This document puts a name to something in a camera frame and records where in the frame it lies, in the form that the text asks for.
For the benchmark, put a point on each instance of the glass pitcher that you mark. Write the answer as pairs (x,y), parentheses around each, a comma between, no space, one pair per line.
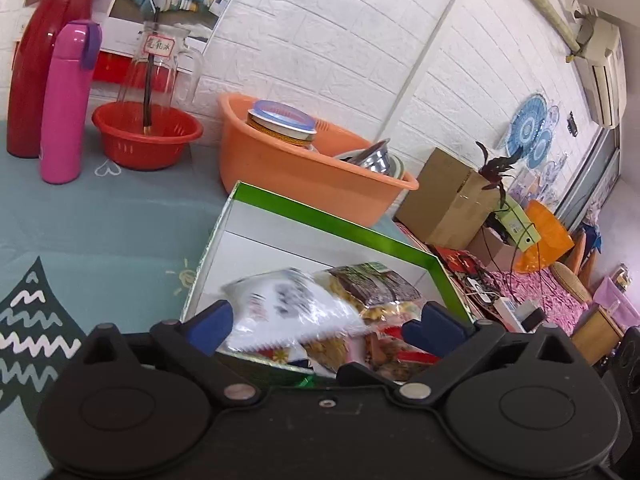
(170,70)

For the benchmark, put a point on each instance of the dark stirring stick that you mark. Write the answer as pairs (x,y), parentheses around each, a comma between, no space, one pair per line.
(149,95)

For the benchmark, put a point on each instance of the large brown cardboard box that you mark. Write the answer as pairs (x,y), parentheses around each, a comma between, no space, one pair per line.
(445,200)

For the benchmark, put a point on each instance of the light green box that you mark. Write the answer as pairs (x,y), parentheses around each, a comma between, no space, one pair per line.
(520,225)

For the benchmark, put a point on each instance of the red plastic basin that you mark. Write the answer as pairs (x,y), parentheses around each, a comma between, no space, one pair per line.
(145,147)

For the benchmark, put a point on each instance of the small blue paper fan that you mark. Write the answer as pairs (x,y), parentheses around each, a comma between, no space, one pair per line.
(540,147)

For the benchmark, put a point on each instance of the orange cushion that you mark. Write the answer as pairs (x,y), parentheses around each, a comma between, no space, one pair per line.
(580,257)

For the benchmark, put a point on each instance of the white wall conduit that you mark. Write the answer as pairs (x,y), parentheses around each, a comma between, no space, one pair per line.
(430,55)

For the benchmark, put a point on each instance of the white snack packet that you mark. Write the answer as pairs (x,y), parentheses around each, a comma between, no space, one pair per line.
(290,305)

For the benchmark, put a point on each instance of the tin with blue lid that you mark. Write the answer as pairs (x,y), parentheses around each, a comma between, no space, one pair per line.
(280,122)

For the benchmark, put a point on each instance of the white air conditioner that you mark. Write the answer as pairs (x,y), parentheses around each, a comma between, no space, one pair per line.
(602,65)

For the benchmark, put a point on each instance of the pink water bottle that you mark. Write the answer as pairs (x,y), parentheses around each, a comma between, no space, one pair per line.
(67,110)

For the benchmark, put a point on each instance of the wooden box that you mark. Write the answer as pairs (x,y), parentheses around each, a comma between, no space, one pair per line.
(597,335)

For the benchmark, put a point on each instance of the steel bowl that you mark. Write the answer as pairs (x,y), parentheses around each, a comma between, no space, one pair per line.
(375,160)

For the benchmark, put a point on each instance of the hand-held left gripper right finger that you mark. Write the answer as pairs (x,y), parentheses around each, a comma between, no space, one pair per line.
(440,327)

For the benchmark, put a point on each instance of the small brown cardboard box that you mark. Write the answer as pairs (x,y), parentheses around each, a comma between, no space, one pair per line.
(492,250)

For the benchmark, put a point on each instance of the teal printed tablecloth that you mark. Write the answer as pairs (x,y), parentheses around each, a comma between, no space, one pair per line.
(100,240)

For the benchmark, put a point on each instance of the orange bag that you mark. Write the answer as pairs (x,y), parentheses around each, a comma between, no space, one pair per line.
(547,235)

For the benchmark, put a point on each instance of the orange plastic basin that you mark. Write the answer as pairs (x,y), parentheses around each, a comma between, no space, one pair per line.
(300,180)

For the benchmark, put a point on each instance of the woven round cushion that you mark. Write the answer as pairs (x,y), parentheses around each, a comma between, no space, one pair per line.
(572,282)

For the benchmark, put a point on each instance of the dark purple plant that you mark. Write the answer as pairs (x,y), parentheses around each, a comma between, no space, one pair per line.
(497,167)

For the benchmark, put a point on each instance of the clear dark-label snack packet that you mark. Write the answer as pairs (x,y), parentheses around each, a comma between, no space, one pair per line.
(380,285)

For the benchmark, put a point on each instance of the large blue paper fan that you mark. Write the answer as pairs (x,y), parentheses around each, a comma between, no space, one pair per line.
(525,127)

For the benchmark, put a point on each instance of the green cardboard box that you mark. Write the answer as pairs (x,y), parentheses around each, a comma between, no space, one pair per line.
(320,230)

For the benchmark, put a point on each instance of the wrapped air conditioner pipe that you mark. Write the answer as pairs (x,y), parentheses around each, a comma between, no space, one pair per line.
(540,0)

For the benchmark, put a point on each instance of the white power strip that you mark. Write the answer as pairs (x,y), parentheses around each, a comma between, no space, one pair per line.
(505,310)

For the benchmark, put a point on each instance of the red flat packets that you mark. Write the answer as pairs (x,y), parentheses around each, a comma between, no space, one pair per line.
(455,259)

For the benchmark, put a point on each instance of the red thermos jug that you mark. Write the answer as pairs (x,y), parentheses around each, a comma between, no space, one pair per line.
(40,60)

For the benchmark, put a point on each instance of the black charger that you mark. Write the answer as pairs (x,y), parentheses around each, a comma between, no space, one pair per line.
(532,317)

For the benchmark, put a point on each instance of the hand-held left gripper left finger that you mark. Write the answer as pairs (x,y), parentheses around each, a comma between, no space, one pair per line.
(210,325)

